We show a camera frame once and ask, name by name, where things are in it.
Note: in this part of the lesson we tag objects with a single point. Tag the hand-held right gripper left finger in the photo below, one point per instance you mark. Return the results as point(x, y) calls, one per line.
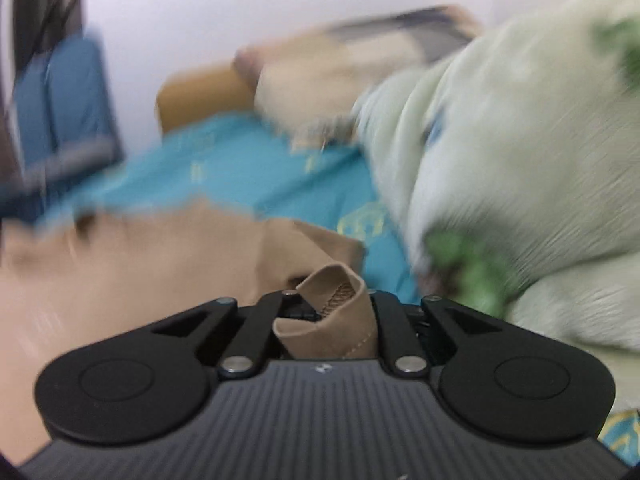
point(270, 317)

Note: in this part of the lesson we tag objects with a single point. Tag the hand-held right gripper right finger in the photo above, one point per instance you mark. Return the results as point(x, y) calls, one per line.
point(389, 320)

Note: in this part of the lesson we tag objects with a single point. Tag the tan garment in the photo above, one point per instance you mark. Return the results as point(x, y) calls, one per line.
point(150, 270)

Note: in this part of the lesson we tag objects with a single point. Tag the teal printed bedsheet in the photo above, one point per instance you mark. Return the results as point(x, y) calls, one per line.
point(280, 175)

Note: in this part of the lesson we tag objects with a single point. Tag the pale green printed blanket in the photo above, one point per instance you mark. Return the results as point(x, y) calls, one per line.
point(500, 160)

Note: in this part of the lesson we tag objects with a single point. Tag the brown headboard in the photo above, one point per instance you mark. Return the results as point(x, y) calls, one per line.
point(200, 95)

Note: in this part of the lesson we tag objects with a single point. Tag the beige pillow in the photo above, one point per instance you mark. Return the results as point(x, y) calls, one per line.
point(320, 75)

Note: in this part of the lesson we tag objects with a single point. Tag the blue chair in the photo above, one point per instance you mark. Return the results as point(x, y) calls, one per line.
point(65, 105)

